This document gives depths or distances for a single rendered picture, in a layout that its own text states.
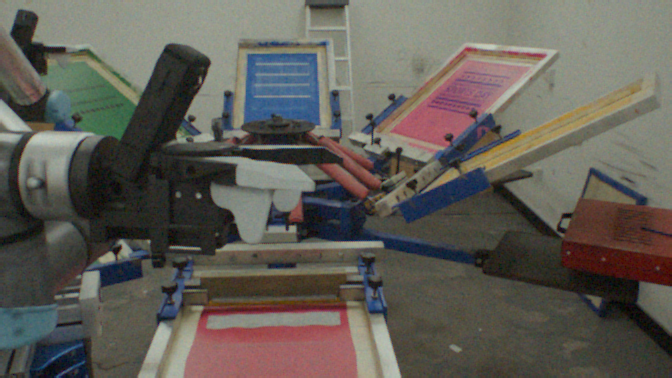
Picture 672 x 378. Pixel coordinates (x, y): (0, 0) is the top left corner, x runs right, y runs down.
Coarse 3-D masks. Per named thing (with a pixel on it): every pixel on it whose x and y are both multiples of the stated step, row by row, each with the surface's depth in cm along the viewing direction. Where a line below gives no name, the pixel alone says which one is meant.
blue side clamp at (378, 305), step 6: (372, 264) 191; (360, 270) 189; (372, 270) 188; (366, 276) 185; (366, 282) 181; (366, 288) 178; (378, 288) 175; (366, 294) 174; (378, 294) 174; (366, 300) 171; (372, 300) 171; (378, 300) 171; (384, 300) 169; (372, 306) 167; (378, 306) 167; (384, 306) 166; (372, 312) 166; (378, 312) 166; (384, 312) 166; (384, 318) 166
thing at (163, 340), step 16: (208, 272) 190; (352, 272) 191; (176, 320) 164; (368, 320) 167; (384, 320) 163; (160, 336) 155; (384, 336) 155; (160, 352) 148; (384, 352) 148; (144, 368) 142; (160, 368) 144; (384, 368) 142
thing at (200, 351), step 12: (204, 312) 174; (216, 312) 174; (228, 312) 174; (240, 312) 174; (252, 312) 174; (264, 312) 174; (204, 324) 167; (204, 336) 162; (216, 336) 162; (228, 336) 162; (240, 336) 162; (252, 336) 162; (264, 336) 162; (192, 348) 156; (204, 348) 156; (192, 360) 151; (204, 360) 151; (192, 372) 146; (204, 372) 146
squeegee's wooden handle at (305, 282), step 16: (224, 272) 174; (240, 272) 174; (256, 272) 174; (272, 272) 174; (288, 272) 174; (304, 272) 174; (320, 272) 174; (336, 272) 174; (208, 288) 173; (224, 288) 173; (240, 288) 173; (256, 288) 174; (272, 288) 174; (288, 288) 174; (304, 288) 174; (320, 288) 175; (336, 288) 175
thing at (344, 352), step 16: (288, 304) 178; (304, 304) 178; (320, 304) 178; (336, 304) 178; (288, 336) 161; (304, 336) 161; (320, 336) 161; (336, 336) 161; (336, 352) 154; (352, 352) 154; (336, 368) 148; (352, 368) 148
